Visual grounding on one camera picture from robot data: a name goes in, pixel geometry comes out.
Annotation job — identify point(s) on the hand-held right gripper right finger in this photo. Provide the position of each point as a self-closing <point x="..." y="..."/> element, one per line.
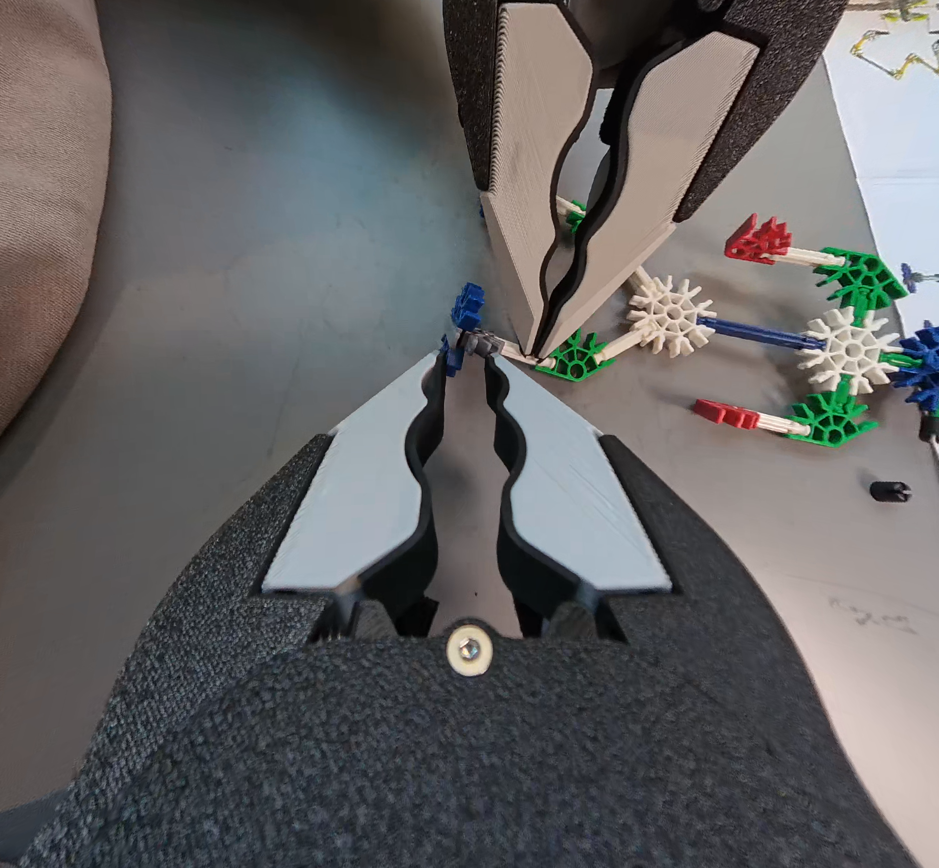
<point x="587" y="508"/>

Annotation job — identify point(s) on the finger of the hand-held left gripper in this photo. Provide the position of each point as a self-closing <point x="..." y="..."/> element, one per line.
<point x="682" y="119"/>
<point x="532" y="112"/>

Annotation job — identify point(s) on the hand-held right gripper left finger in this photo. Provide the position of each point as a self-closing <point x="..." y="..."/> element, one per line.
<point x="345" y="508"/>

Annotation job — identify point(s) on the red toy connector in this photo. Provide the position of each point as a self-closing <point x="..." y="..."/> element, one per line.
<point x="722" y="414"/>
<point x="755" y="243"/>

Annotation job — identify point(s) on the construction toy figure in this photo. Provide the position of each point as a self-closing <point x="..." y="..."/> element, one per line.
<point x="671" y="314"/>

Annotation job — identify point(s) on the grey snowflake toy connector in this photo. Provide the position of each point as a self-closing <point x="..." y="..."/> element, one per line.
<point x="480" y="345"/>

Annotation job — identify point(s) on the small black toy cap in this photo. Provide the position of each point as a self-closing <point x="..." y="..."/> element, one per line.
<point x="891" y="492"/>

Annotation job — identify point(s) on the grey desk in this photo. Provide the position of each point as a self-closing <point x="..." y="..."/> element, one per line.
<point x="257" y="222"/>

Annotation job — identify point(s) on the folded instruction sheet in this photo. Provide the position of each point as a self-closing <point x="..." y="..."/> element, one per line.
<point x="895" y="112"/>

